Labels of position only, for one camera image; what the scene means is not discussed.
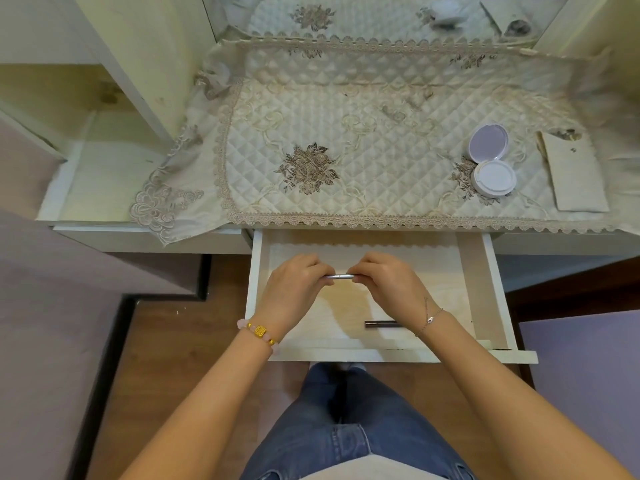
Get person's left hand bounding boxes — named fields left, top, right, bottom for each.
left=256, top=254, right=337, bottom=344

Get person's right hand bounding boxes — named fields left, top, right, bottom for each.
left=349, top=252, right=444, bottom=337

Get person's left forearm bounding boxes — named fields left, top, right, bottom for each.
left=120, top=322, right=282, bottom=480

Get person's right forearm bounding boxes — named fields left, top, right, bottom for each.
left=403, top=309, right=640, bottom=480

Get white wooden drawer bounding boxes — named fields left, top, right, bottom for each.
left=243, top=230, right=539, bottom=365

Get quilted cream lace table cover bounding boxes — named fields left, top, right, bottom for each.
left=128, top=37, right=640, bottom=243

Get open white powder compact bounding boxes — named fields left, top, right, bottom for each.
left=467, top=123, right=518, bottom=199

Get blue jeans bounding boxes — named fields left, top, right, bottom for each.
left=240, top=362, right=477, bottom=480

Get light shirt hem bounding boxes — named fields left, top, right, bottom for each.
left=280, top=450, right=451, bottom=480

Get beige fabric pouch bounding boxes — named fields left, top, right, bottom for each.
left=536, top=128, right=610, bottom=213

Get mauve upholstered stool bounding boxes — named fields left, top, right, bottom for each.
left=517, top=309, right=640, bottom=448

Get vanity mirror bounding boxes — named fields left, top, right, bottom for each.
left=200, top=0, right=572, bottom=45

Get mauve upholstered bed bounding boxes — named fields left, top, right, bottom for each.
left=0, top=112, right=212, bottom=480

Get white vanity desk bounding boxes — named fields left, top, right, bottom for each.
left=0, top=0, right=640, bottom=256

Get thin silver chain bracelet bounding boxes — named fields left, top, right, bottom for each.
left=414, top=296, right=445, bottom=338

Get pink and gold bead bracelet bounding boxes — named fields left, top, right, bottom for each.
left=236, top=318, right=282, bottom=351

